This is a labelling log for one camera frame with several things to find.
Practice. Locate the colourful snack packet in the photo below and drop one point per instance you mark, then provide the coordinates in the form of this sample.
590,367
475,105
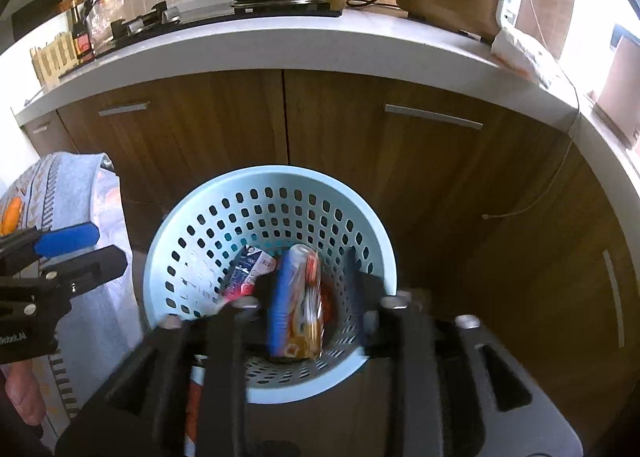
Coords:
295,318

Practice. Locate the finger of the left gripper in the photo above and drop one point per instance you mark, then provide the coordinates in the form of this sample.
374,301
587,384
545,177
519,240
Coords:
26,246
73,277

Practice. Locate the brown kitchen cabinet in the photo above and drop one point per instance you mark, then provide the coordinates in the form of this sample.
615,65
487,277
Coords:
492,212

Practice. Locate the black gas stove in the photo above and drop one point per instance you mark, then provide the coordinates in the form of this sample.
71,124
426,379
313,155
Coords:
165,17

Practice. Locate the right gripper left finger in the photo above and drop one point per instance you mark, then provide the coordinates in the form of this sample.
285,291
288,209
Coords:
182,391

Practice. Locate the person's left hand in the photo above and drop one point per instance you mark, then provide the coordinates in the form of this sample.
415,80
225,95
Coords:
23,391

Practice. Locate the patterned blue tablecloth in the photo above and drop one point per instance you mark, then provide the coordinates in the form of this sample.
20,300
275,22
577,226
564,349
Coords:
72,317

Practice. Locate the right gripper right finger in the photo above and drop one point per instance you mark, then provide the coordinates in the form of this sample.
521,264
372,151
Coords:
454,389

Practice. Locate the beige woven basket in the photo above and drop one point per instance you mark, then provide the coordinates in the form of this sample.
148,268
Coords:
54,59

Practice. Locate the clear plastic bag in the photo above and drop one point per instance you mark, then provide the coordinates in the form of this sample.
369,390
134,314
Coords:
100,18

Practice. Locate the dark soy sauce bottle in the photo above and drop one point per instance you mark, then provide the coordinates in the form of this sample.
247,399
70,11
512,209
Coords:
81,37

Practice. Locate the white blue milk carton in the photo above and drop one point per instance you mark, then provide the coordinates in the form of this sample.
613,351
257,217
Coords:
250,264

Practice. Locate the white cloth on counter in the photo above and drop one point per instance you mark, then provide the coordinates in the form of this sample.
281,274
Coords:
526,56

